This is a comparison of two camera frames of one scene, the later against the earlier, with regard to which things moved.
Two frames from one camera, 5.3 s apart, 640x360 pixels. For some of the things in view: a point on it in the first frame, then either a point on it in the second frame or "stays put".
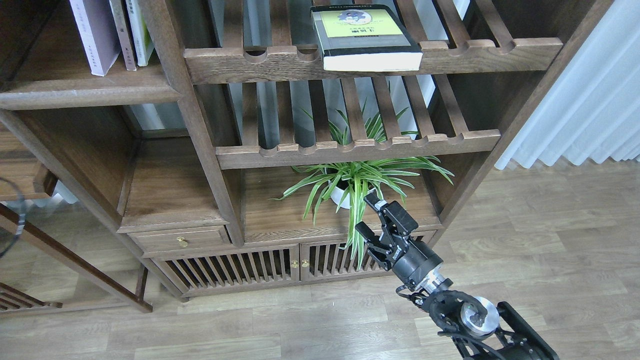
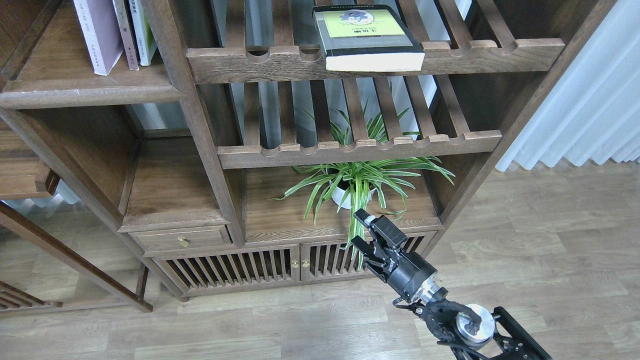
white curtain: [594, 110] stays put
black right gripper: [415, 266] to [410, 274]
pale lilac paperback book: [99, 33] stays put
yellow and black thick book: [364, 37] stays put
